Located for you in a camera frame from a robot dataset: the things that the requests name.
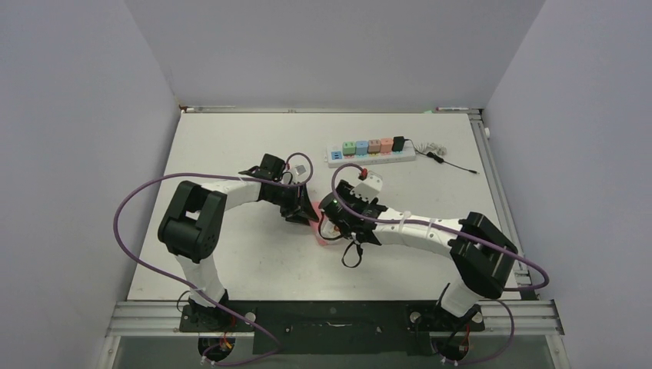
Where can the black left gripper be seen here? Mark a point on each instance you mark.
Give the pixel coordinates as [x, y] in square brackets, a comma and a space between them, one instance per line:
[299, 210]

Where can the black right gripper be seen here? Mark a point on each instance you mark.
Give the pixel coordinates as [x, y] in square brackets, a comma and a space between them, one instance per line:
[345, 188]

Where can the pink triangular socket base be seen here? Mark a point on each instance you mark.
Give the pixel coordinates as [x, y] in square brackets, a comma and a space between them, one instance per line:
[315, 227]

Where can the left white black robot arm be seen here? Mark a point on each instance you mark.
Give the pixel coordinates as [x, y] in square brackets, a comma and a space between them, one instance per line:
[191, 227]

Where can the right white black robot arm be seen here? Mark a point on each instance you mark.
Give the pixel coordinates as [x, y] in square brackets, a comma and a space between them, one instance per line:
[480, 252]

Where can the green cube plug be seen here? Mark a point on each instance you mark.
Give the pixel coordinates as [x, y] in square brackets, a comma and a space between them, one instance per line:
[349, 148]

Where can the blue cube plug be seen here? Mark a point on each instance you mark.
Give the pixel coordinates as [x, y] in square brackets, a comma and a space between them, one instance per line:
[361, 148]

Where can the tan cube plug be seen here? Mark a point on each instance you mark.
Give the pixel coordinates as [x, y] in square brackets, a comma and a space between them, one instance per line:
[374, 146]

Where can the salmon cube plug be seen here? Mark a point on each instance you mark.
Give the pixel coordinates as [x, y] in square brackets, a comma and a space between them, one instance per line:
[386, 145]

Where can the white long power strip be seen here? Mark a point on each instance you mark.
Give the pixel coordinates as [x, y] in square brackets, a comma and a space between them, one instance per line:
[335, 159]

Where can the black power adapter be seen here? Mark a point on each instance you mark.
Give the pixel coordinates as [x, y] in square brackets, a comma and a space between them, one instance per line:
[398, 143]

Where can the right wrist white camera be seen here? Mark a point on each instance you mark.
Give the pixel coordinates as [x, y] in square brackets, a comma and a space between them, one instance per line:
[369, 187]

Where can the wrist white camera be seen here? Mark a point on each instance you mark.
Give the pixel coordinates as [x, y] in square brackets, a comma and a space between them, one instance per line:
[369, 187]
[299, 173]

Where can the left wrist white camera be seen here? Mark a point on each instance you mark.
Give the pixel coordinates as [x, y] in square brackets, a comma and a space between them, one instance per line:
[299, 173]

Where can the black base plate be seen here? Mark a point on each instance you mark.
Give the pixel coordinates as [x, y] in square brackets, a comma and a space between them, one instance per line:
[334, 327]

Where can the aluminium frame rail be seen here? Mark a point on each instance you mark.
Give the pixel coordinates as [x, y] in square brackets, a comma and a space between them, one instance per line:
[165, 334]

